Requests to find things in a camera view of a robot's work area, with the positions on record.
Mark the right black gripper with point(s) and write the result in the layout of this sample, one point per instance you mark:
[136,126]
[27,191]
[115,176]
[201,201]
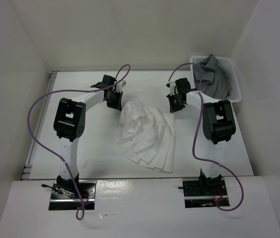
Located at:
[173,108]

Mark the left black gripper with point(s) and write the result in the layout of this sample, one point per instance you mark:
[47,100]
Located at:
[117,105]

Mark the white pleated skirt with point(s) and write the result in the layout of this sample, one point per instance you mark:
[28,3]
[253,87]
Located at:
[148,137]

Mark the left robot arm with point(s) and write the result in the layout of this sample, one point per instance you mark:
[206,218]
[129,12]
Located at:
[70,121]

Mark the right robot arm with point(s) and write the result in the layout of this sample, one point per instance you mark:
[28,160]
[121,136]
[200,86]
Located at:
[216,120]

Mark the grey skirt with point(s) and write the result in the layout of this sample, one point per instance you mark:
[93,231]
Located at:
[212,78]

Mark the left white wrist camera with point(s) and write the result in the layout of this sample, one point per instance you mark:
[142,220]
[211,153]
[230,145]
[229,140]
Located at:
[119,86]

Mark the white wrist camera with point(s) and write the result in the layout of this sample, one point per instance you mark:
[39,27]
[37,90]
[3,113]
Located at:
[172,88]
[119,86]

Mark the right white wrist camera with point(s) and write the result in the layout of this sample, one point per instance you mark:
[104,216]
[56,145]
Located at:
[172,88]

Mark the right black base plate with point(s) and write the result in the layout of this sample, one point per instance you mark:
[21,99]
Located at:
[198,195]

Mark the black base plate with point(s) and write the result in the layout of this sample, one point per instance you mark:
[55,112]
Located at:
[62,200]
[198,195]

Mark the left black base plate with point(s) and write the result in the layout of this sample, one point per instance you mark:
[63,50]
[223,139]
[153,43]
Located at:
[62,200]

